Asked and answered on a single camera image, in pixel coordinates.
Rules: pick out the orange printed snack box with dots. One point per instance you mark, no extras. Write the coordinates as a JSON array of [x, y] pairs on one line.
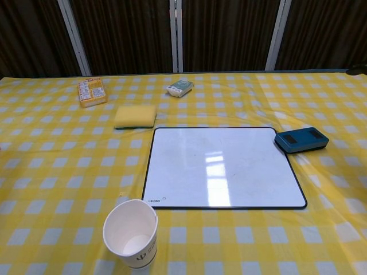
[[92, 92]]

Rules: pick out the yellow sponge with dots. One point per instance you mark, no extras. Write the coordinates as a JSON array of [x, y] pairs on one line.
[[135, 116]]

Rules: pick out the blue phone-like device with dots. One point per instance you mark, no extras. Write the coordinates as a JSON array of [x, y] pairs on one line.
[[301, 141]]

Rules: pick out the white small bowl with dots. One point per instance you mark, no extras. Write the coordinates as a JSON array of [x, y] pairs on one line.
[[143, 252]]

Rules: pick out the white partition frame post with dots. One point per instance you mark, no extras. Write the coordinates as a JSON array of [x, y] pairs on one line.
[[277, 37], [176, 37], [75, 40]]

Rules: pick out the small green white tissue pack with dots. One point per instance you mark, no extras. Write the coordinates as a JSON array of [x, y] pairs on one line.
[[180, 88]]

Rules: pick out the yellow white checked tablecloth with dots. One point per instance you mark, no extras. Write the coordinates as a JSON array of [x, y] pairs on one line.
[[71, 160]]

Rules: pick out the white rectangular board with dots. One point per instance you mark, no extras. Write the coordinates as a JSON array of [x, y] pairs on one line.
[[200, 160]]

